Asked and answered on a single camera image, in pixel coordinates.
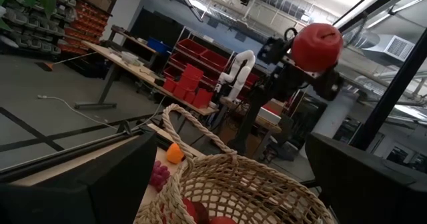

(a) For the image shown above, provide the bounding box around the storage shelf with small bins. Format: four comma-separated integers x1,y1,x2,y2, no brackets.
0,0,113,57

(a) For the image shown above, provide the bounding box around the clear plastic container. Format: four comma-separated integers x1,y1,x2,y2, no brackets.
120,51,140,65

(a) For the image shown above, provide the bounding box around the red tomato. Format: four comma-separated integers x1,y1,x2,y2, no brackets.
181,197,199,223

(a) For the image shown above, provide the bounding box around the white ventilation unit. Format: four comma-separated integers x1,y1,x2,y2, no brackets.
362,33,416,63

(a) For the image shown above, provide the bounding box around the black aluminium frame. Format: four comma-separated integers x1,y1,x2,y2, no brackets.
0,0,427,185

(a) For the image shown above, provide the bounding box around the purple grape bunch green leaf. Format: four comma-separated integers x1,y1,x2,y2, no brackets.
149,160,171,193

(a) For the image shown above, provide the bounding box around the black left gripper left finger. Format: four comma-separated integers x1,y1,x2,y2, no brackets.
0,131,158,224

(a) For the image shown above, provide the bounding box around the rack of red bins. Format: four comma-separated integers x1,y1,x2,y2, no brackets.
168,37,264,88

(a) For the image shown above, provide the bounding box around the workshop table with grey legs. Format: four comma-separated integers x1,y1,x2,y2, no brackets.
73,39,220,117

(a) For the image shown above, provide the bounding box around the blue plastic bin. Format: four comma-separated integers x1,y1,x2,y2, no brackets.
146,37,174,55

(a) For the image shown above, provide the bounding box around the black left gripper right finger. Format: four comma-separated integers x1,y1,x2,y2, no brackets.
304,132,427,224

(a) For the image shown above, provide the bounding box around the orange broom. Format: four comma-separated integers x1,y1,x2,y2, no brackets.
35,50,99,72

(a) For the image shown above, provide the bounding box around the orange fruit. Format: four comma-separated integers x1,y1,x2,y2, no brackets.
165,142,185,165

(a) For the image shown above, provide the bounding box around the stack of red bins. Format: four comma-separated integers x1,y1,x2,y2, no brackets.
162,63,214,110

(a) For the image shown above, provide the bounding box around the white box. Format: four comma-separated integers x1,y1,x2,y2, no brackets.
259,106,283,125

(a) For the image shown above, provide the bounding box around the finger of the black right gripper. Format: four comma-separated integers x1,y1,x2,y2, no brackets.
256,36,295,65
312,68,345,102

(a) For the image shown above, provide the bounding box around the woven straw basket with handles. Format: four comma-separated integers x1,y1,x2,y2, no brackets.
133,103,338,224

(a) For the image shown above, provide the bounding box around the white floor cable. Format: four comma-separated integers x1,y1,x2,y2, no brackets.
37,94,118,130

